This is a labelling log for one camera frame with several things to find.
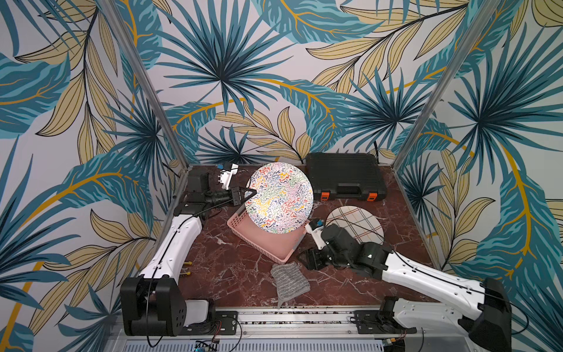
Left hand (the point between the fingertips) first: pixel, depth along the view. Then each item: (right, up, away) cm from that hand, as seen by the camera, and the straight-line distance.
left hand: (254, 194), depth 74 cm
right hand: (+16, -20, 0) cm, 26 cm away
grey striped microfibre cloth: (+12, -31, +4) cm, 34 cm away
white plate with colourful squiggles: (+10, -2, +3) cm, 11 cm away
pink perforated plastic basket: (+7, -21, +13) cm, 26 cm away
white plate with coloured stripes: (+46, -15, +25) cm, 55 cm away
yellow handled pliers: (-28, -30, +11) cm, 42 cm away
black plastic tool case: (+44, +7, +32) cm, 55 cm away
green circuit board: (-17, -50, -3) cm, 53 cm away
